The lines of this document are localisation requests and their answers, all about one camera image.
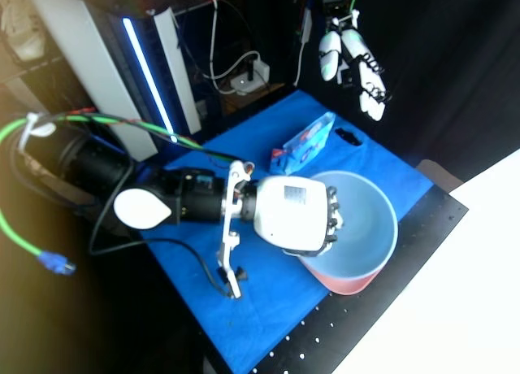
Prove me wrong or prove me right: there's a blue snack bag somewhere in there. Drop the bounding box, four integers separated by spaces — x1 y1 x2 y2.
268 111 336 176

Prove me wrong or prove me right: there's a light blue bowl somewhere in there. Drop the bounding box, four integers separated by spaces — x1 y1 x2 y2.
302 169 400 280

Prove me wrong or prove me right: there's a white inline box cable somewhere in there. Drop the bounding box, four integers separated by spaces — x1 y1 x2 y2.
292 7 314 86

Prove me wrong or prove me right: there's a white shoe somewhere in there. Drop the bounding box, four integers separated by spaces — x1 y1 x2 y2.
0 0 46 63

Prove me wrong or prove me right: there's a blue table cloth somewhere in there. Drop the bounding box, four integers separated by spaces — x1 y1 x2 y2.
140 89 435 374

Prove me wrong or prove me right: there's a pink square plate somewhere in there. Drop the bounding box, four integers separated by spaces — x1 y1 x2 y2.
299 254 385 297

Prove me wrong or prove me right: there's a green cable blue plug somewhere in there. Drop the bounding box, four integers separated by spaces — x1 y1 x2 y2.
0 205 77 276

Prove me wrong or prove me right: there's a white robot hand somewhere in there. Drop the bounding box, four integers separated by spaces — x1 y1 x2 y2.
251 174 346 259
318 18 391 122

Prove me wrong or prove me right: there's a white power adapter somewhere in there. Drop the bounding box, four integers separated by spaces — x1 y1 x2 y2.
230 60 271 97

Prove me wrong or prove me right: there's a white computer case blue light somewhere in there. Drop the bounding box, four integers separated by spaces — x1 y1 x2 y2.
22 0 203 163

